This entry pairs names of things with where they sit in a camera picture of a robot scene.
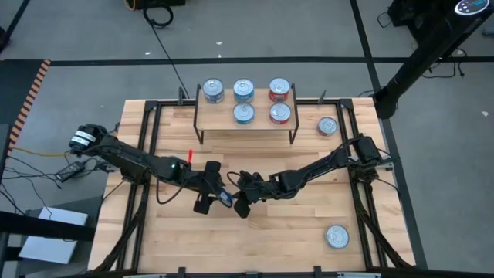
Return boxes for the wooden shelf black metal legs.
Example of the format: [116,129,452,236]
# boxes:
[191,83,300,147]

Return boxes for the dark grey connector box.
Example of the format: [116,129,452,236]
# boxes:
[95,161,120,174]

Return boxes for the black power adapter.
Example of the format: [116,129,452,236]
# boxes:
[55,161,86,183]

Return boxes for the white flat box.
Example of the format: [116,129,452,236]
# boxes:
[17,207,89,266]

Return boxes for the black bar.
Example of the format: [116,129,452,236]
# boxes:
[0,210,97,243]

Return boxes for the black box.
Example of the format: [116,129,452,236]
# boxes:
[133,0,186,9]

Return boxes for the orange black hazard tape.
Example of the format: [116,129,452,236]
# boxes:
[6,59,52,158]

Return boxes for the black floor mat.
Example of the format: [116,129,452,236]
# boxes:
[0,61,43,124]

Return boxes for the black equipment case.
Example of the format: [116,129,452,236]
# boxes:
[387,0,425,28]

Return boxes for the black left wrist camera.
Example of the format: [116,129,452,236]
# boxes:
[192,195,214,215]

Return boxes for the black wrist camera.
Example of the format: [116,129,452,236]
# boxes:
[233,197,252,219]
[192,195,214,215]

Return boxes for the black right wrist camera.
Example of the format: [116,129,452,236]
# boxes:
[233,197,252,219]

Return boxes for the black aluminium table frame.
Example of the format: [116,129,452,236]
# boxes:
[87,98,418,278]

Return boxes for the long black floor cable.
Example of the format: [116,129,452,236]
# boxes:
[141,4,190,100]

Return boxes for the yellow floor cable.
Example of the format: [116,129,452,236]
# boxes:
[8,145,74,158]

